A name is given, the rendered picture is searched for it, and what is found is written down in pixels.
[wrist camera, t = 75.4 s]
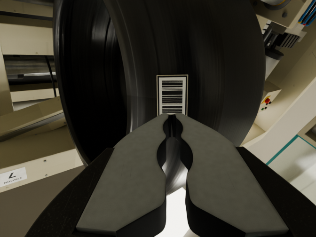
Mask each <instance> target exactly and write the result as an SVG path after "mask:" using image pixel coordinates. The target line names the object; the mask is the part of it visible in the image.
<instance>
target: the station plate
mask: <svg viewBox="0 0 316 237"><path fill-rule="evenodd" d="M24 179H27V175H26V170H25V167H22V168H19V169H16V170H13V171H9V172H6V173H2V174H0V187H2V186H5V185H9V184H12V183H15V182H18V181H21V180H24Z"/></svg>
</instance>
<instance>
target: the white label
mask: <svg viewBox="0 0 316 237"><path fill-rule="evenodd" d="M187 108H188V74H185V75H157V115H158V116H159V115H160V114H162V113H167V114H171V115H172V114H175V113H182V114H184V115H186V116H187Z"/></svg>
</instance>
